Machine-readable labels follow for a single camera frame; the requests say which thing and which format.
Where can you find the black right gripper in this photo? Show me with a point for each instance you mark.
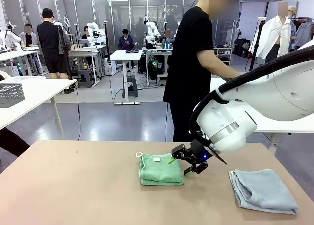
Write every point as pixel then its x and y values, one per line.
pixel 200 152

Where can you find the green towel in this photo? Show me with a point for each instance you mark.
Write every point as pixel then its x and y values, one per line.
pixel 162 171

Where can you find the light blue towel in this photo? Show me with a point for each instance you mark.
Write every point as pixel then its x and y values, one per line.
pixel 267 193

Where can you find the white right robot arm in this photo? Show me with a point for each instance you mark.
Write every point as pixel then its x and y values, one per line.
pixel 269 100

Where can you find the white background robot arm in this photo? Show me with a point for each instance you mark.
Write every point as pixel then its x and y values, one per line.
pixel 94 31
pixel 9 36
pixel 152 29

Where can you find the person's right forearm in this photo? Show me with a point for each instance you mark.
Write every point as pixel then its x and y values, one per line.
pixel 220 68

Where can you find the grey plastic basket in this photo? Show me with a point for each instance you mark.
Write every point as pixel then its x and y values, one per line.
pixel 11 95

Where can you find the grey step stool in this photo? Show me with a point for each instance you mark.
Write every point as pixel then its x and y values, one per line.
pixel 86 78
pixel 130 85

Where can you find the person in black t-shirt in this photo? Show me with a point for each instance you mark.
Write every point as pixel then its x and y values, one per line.
pixel 186 63

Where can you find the white shoe rack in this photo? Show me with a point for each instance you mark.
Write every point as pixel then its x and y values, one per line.
pixel 224 56

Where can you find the braided black right arm sleeve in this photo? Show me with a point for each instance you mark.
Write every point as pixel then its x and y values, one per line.
pixel 257 70

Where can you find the white standing desk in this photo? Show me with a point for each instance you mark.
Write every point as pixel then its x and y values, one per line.
pixel 126 55

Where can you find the white computer tower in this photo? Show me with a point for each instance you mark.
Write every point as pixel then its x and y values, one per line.
pixel 110 67

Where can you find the black flat device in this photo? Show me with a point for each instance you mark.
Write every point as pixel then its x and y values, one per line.
pixel 132 51

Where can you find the black bags pile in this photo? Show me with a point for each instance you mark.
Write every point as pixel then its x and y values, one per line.
pixel 241 47

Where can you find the seated person behind desk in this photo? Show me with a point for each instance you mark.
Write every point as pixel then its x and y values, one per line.
pixel 168 35

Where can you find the black tripod with white top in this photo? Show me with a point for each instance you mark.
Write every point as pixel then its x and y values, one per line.
pixel 255 46

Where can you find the person in purple hoodie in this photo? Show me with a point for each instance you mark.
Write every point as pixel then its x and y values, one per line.
pixel 126 41

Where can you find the grey trousers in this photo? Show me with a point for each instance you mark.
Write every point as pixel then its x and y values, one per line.
pixel 272 52

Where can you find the black thin tripod pole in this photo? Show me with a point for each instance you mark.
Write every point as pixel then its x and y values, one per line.
pixel 107 43

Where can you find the white open shirt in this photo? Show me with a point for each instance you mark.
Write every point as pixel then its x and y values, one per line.
pixel 267 36

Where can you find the grey equipment desk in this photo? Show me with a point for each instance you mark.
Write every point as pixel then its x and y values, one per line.
pixel 83 51

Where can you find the headless-look display mannequin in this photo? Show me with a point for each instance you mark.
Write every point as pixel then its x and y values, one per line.
pixel 282 35

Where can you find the seated person dark hair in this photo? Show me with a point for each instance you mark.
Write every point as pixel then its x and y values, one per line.
pixel 86 33

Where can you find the black tripod stand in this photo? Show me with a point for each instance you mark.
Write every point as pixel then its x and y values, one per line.
pixel 65 53

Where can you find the denim jacket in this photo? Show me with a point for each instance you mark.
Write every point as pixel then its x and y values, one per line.
pixel 305 31

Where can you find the person in black trousers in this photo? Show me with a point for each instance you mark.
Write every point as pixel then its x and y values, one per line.
pixel 12 141

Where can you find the mannequin with beige hat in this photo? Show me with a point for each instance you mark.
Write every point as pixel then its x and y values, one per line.
pixel 292 12

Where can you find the man in black cap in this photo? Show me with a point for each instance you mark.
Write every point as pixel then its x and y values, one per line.
pixel 52 43

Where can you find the person in grey jacket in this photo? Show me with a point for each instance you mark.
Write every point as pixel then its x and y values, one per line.
pixel 28 37

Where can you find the long white work table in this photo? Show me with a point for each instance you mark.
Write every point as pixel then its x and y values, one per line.
pixel 14 54

